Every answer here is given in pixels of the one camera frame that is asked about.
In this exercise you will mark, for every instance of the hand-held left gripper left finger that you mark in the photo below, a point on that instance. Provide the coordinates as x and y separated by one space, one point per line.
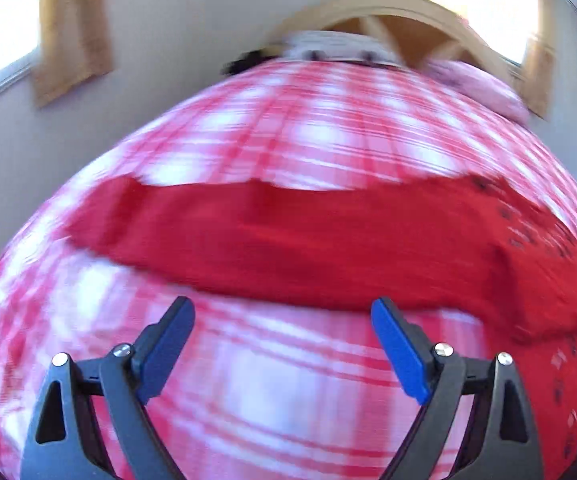
161 360

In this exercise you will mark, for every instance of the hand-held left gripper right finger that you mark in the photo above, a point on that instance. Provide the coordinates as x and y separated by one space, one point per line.
403 350

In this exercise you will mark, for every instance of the red knit sweater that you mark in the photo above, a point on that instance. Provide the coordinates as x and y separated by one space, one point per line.
318 250

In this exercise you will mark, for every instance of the red white plaid blanket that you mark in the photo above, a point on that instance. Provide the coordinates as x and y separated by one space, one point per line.
268 125

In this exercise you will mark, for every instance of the pink crumpled cloth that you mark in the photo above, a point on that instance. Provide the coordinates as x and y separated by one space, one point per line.
473 82

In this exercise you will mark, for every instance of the black object beside pillow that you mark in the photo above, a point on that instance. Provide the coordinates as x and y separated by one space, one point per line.
246 61

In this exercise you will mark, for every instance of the white circle patterned pillow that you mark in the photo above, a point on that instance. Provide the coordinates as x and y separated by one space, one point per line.
328 42

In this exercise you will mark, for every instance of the cream wooden bed headboard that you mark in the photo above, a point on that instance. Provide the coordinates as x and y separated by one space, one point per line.
393 7

